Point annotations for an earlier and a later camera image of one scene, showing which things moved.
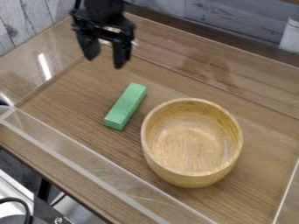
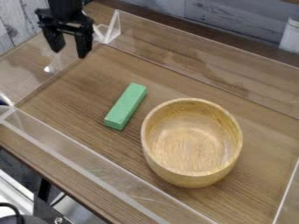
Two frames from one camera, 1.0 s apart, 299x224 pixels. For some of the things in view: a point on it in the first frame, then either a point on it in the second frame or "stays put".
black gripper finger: (122, 50) to (84, 40)
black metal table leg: (43, 191) stays put
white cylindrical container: (290, 38) stays put
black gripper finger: (88, 45) to (55, 38)
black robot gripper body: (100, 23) to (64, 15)
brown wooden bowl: (191, 141) stays put
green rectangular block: (123, 109) stays put
